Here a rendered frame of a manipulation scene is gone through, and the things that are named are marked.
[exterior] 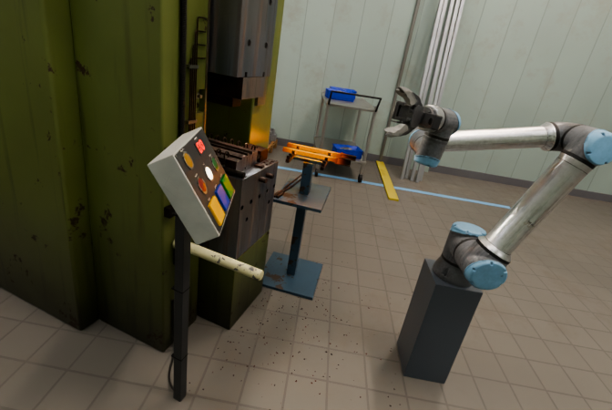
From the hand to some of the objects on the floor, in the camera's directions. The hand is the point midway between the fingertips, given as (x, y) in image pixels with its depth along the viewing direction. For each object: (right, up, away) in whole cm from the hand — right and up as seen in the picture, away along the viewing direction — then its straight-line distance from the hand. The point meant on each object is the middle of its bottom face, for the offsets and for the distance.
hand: (392, 112), depth 102 cm
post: (-83, -118, +48) cm, 152 cm away
